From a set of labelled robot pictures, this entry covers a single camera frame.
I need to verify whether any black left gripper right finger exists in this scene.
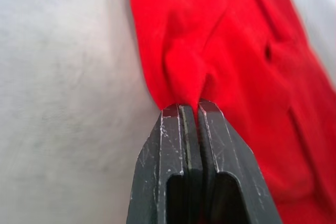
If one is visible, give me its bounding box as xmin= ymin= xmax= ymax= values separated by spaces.
xmin=197 ymin=98 xmax=283 ymax=224

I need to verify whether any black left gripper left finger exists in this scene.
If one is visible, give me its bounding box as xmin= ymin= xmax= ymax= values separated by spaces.
xmin=126 ymin=103 xmax=202 ymax=224

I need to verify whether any red t-shirt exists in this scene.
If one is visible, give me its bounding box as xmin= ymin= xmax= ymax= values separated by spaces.
xmin=123 ymin=0 xmax=336 ymax=224

